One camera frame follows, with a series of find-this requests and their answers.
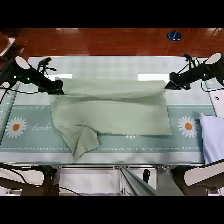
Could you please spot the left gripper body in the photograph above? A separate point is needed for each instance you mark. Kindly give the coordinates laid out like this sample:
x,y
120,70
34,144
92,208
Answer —
x,y
53,86

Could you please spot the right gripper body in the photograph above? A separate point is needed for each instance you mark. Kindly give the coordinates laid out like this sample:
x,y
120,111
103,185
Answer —
x,y
176,81

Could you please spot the pale green shirt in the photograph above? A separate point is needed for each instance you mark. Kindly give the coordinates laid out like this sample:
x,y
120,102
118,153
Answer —
x,y
110,110

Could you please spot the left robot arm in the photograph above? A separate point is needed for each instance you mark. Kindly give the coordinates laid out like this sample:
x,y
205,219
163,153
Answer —
x,y
23,71

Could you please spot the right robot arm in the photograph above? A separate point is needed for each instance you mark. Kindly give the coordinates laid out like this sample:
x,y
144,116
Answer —
x,y
206,68

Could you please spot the white garment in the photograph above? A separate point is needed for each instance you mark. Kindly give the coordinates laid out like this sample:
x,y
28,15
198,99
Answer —
x,y
213,136

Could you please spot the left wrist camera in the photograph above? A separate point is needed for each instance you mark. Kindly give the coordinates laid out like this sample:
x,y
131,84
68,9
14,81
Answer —
x,y
45,64

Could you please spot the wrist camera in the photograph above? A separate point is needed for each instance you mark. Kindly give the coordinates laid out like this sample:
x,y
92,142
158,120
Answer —
x,y
188,60
45,64

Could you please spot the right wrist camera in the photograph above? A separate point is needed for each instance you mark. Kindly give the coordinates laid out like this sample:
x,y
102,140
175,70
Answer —
x,y
188,60

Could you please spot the silver frame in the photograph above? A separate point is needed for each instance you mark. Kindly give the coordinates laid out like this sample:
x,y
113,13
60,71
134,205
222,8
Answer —
x,y
133,181

